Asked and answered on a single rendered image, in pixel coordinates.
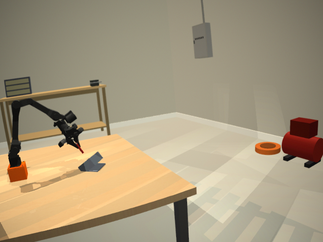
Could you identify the grey sloped panel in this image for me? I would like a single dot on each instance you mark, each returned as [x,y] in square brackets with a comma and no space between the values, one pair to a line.
[91,164]

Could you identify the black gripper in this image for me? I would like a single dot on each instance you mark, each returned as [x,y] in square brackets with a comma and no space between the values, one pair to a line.
[68,139]

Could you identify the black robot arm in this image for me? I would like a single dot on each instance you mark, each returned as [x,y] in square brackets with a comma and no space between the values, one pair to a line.
[69,117]

